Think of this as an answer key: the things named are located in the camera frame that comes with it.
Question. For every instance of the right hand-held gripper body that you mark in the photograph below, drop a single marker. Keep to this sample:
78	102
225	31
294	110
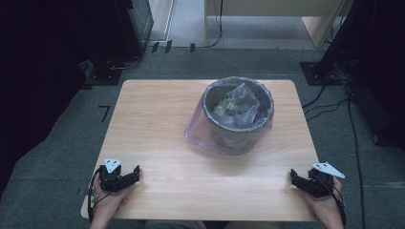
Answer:
320	186

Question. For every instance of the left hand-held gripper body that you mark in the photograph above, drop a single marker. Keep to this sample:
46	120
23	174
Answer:
110	181

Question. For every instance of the purple plastic trash bag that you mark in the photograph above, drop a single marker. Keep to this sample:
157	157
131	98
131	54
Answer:
195	132

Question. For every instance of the green plastic trash bin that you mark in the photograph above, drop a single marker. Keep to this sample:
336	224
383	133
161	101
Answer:
227	135

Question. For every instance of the person's right hand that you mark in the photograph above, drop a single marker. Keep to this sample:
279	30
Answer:
324	208

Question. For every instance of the person's left hand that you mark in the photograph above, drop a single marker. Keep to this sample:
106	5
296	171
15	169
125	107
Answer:
108	205

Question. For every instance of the person's right leg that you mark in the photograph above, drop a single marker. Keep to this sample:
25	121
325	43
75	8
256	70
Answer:
254	225

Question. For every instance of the person's leg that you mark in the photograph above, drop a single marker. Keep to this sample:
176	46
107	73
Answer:
178	225
254	225

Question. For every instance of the person's left leg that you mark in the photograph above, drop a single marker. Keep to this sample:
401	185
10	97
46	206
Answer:
178	225

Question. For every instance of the dark box on floor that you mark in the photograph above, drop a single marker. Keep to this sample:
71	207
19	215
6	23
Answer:
371	111

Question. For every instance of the crumpled clear plastic wrapper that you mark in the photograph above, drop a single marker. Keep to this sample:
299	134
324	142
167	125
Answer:
238	103

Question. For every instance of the black stand base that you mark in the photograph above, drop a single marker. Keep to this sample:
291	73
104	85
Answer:
105	78

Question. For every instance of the dark curtain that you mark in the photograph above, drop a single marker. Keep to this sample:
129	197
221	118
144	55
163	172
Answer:
387	63
35	79

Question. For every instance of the black tape strip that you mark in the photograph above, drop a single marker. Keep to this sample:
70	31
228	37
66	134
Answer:
168	46
155	47

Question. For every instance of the white panel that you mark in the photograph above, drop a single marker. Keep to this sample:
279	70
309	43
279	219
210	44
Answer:
160	19

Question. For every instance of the beige wooden desk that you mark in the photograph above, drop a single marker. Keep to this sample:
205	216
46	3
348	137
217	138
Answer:
254	8

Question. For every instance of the black stand with base plate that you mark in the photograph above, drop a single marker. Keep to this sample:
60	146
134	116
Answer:
318	73

